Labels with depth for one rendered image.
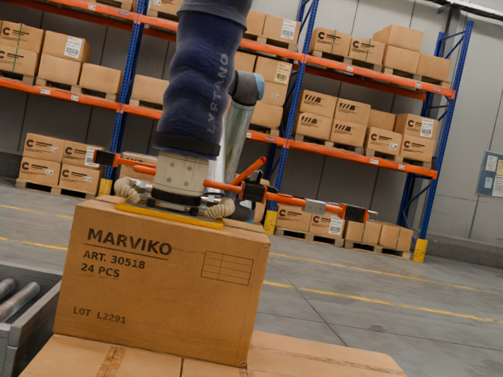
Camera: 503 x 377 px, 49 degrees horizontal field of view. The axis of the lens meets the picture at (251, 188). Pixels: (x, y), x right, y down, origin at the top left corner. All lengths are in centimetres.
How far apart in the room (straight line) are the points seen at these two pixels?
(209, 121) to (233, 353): 73
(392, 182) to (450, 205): 132
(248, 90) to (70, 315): 122
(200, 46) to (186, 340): 92
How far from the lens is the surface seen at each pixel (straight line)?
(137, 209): 177
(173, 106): 182
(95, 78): 916
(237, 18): 186
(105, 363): 168
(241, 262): 172
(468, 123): 1195
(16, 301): 210
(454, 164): 1183
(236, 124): 254
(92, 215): 174
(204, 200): 188
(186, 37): 185
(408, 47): 1007
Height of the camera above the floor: 119
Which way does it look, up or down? 3 degrees down
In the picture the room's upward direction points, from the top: 12 degrees clockwise
